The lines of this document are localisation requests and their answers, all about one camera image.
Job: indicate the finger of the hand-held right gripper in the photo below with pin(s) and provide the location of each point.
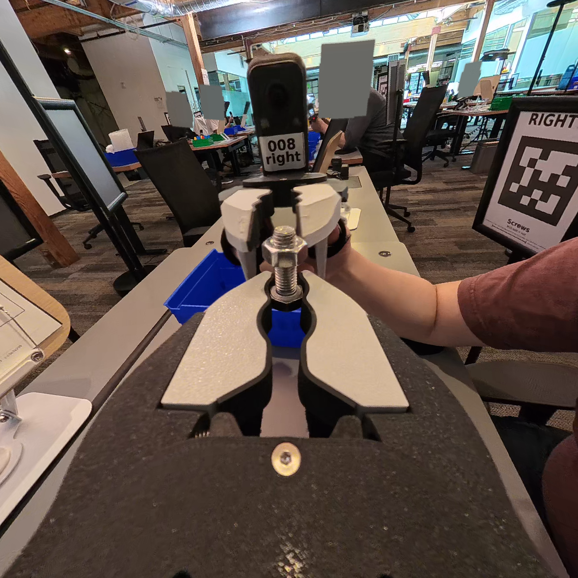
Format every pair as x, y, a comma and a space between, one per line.
237, 212
320, 212

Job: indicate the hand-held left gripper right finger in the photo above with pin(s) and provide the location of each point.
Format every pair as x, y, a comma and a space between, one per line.
347, 356

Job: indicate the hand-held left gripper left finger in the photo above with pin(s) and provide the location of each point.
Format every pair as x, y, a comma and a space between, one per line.
221, 352

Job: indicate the steel hex nut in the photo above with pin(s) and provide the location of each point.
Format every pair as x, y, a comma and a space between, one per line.
284, 253

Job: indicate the blue plastic bin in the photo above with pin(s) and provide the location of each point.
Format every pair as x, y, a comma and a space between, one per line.
198, 289
122, 158

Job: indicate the steel hex bolt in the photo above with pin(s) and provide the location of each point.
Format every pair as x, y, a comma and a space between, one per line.
285, 280

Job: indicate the person's right hand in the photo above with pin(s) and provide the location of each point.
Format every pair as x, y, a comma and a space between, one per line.
335, 239

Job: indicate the wooden top desk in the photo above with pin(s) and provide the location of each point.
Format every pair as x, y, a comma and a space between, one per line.
225, 142

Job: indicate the black office chair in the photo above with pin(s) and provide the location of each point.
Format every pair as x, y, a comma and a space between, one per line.
420, 135
519, 384
180, 180

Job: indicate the black quilted cushion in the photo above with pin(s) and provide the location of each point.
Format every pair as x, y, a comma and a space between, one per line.
424, 347

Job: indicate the white paper towel roll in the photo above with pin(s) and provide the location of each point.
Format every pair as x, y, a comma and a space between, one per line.
121, 140

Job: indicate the black easel display stand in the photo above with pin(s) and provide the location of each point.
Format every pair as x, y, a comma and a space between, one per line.
81, 153

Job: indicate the wooden document board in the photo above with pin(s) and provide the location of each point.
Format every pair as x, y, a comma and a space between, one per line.
49, 307

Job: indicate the white document stand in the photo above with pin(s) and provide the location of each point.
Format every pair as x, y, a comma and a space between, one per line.
54, 429

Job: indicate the printed instruction sheet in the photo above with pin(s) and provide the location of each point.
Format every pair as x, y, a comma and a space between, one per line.
22, 325

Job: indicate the framed marker sign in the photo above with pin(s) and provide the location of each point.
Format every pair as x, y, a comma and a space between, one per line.
537, 180

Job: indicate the wooden post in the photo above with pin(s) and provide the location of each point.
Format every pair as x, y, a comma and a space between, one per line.
40, 216

